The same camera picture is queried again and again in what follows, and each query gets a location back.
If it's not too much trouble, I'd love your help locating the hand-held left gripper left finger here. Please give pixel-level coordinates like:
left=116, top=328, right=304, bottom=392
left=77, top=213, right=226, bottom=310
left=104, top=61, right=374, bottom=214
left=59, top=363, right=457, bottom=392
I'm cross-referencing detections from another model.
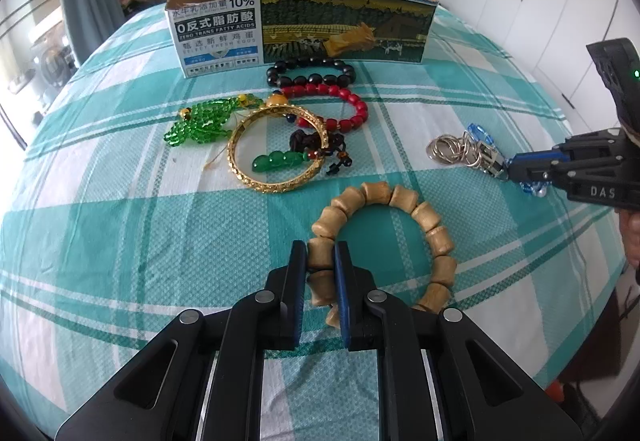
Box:
left=55, top=240, right=307, bottom=441

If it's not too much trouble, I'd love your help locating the washing machine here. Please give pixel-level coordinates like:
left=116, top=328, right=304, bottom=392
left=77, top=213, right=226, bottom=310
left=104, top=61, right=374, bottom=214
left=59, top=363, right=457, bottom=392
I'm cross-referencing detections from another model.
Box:
left=29, top=34, right=77, bottom=93

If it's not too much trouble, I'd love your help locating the gold bangle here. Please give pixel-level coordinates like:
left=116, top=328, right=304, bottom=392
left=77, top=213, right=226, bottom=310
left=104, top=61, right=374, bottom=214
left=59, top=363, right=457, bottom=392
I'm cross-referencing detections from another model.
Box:
left=227, top=104, right=328, bottom=193

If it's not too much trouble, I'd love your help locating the black bead bracelet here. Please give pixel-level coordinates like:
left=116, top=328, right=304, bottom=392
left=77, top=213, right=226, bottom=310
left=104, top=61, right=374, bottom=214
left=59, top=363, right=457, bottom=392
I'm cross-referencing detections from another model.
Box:
left=264, top=56, right=358, bottom=88

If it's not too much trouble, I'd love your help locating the teal checked bed sheet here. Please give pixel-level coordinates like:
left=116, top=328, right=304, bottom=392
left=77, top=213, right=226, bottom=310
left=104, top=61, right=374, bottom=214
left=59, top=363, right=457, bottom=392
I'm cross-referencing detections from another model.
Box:
left=0, top=4, right=627, bottom=441

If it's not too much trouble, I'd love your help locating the keychain with blue beads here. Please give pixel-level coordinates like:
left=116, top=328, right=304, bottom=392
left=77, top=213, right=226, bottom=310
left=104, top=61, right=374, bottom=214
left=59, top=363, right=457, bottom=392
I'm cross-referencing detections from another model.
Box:
left=426, top=122, right=550, bottom=198

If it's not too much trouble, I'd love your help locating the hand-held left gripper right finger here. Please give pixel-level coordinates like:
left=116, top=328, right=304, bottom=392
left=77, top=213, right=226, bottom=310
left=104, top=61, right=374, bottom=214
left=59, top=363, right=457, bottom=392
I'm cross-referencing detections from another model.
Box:
left=335, top=240, right=584, bottom=441

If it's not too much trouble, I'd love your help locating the printed cardboard box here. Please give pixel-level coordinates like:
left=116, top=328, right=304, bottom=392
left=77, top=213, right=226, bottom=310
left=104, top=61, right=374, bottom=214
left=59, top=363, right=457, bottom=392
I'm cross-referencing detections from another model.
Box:
left=165, top=0, right=440, bottom=80

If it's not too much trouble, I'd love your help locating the wooden bead bracelet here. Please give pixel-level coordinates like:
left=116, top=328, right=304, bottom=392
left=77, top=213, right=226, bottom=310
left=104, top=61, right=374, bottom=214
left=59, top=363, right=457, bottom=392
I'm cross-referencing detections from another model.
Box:
left=306, top=181, right=458, bottom=329

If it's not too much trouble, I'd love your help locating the green glass bead bracelet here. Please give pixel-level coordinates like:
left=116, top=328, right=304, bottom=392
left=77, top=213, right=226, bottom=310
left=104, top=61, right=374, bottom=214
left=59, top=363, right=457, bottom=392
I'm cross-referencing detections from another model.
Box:
left=164, top=92, right=289, bottom=150

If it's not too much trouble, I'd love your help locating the person's right hand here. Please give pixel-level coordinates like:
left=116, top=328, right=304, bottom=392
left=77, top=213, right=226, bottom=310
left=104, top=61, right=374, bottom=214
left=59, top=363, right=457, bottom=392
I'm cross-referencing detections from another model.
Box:
left=619, top=208, right=640, bottom=270

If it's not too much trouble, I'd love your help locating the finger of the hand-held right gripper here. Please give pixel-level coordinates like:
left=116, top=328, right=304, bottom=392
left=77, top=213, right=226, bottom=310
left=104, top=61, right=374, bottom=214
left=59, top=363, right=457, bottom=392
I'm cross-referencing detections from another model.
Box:
left=550, top=165, right=640, bottom=213
left=505, top=127, right=628, bottom=183

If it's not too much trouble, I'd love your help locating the red bead bracelet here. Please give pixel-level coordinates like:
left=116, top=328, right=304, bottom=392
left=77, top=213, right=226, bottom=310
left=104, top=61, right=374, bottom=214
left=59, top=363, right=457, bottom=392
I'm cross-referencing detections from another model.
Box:
left=281, top=82, right=370, bottom=132

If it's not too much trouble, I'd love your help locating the dark bead string jade pendant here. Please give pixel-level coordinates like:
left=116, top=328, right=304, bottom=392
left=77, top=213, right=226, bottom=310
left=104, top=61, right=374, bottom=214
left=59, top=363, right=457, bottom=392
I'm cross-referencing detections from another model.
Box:
left=251, top=129, right=355, bottom=177

